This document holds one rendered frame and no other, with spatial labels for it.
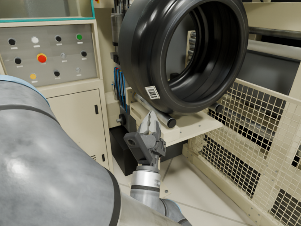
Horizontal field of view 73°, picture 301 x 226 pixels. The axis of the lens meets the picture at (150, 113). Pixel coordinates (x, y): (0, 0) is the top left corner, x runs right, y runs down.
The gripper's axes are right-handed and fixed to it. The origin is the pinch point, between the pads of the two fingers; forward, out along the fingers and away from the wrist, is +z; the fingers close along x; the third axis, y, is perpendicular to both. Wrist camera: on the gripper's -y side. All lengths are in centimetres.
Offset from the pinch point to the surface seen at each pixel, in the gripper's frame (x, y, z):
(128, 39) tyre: -5.2, -13.1, 25.0
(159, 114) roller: -5.9, 17.4, 8.5
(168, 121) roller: -0.8, 16.3, 3.9
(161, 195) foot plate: -43, 101, -19
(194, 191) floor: -22, 117, -13
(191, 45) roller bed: 0, 41, 68
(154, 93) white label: 0.1, 1.2, 8.6
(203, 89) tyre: 8.9, 35.5, 29.7
